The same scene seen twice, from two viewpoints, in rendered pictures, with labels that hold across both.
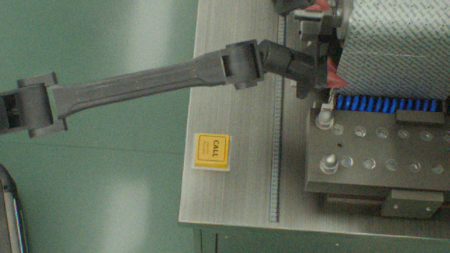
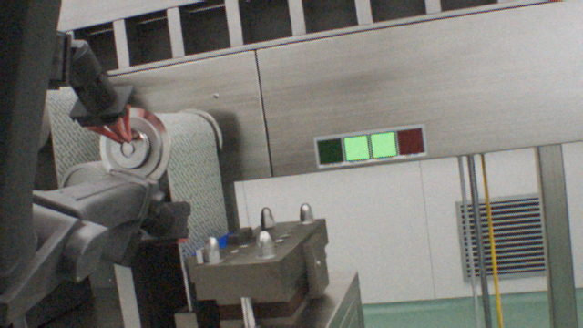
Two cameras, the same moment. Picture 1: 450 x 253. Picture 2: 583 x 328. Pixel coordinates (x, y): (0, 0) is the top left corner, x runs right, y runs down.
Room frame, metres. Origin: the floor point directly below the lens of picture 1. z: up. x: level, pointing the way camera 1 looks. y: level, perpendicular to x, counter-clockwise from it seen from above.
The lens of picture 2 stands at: (0.29, 0.73, 1.24)
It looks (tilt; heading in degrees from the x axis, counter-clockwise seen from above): 3 degrees down; 282
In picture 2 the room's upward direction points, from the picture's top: 8 degrees counter-clockwise
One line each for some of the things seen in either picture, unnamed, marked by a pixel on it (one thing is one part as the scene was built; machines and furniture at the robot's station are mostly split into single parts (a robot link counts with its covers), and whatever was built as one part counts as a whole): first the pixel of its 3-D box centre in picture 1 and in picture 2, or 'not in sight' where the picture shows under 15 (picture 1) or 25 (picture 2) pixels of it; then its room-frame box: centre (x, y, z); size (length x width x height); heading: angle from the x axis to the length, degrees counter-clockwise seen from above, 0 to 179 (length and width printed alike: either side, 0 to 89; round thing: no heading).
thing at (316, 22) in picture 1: (311, 44); (122, 260); (0.84, -0.17, 1.05); 0.06 x 0.05 x 0.31; 89
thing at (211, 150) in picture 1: (211, 150); not in sight; (0.65, 0.03, 0.91); 0.07 x 0.07 x 0.02; 89
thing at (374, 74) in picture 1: (396, 77); (201, 210); (0.74, -0.33, 1.11); 0.23 x 0.01 x 0.18; 89
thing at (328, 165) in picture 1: (330, 161); (264, 244); (0.58, -0.20, 1.05); 0.04 x 0.04 x 0.04
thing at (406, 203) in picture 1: (410, 205); (318, 264); (0.53, -0.38, 0.96); 0.10 x 0.03 x 0.11; 89
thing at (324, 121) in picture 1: (325, 117); (212, 249); (0.68, -0.20, 1.05); 0.04 x 0.04 x 0.04
